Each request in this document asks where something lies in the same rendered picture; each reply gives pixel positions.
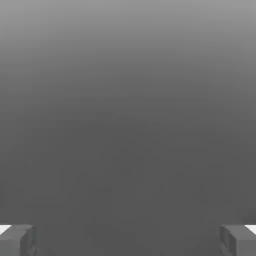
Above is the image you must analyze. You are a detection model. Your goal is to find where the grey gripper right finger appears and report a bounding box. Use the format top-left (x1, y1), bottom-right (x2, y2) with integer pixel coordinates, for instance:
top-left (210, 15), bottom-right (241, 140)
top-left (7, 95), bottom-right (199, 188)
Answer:
top-left (218, 223), bottom-right (256, 256)

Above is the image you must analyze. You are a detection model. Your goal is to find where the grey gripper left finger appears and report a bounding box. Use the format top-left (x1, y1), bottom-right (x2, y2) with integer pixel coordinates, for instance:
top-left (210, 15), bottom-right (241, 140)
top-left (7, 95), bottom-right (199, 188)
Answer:
top-left (0, 223), bottom-right (38, 256)

